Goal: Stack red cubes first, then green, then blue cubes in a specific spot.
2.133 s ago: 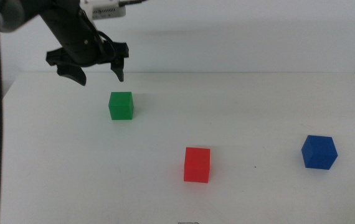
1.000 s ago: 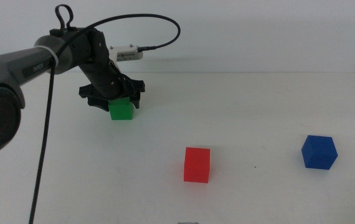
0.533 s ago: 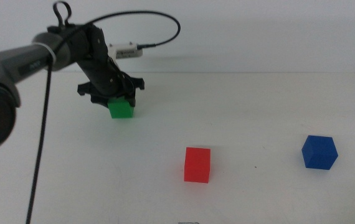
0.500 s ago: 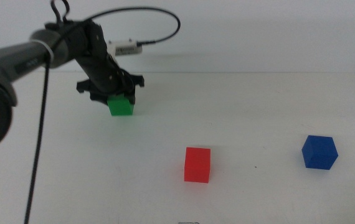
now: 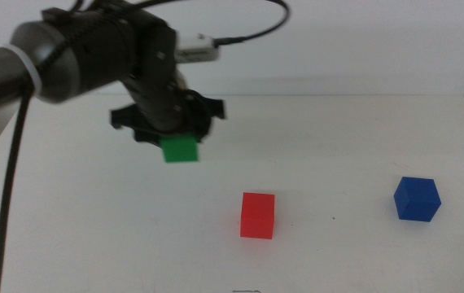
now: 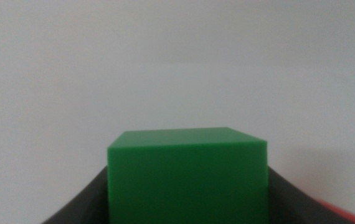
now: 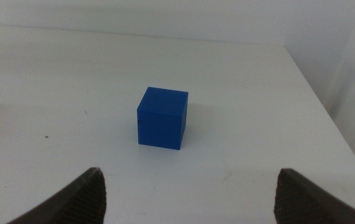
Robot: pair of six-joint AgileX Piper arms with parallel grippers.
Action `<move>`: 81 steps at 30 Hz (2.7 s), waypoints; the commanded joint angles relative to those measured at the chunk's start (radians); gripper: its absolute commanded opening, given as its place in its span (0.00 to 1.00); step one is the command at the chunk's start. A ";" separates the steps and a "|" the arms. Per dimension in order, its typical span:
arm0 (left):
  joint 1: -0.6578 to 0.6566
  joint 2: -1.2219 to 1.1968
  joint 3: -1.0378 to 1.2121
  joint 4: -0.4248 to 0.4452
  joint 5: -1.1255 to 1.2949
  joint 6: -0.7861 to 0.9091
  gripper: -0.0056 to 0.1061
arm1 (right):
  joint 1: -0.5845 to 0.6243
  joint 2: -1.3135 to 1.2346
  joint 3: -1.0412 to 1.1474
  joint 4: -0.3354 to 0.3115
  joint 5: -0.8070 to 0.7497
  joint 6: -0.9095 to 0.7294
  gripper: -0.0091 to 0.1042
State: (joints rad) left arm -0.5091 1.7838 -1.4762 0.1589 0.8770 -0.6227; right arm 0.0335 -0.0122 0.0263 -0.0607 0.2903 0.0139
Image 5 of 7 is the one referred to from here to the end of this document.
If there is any blue cube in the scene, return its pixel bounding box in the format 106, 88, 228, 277
393, 176, 442, 223

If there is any red cube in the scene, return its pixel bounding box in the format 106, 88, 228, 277
239, 192, 276, 240

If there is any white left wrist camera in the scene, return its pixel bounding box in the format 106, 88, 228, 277
174, 33, 221, 64

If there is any green cube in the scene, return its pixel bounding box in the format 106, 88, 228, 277
160, 133, 200, 164

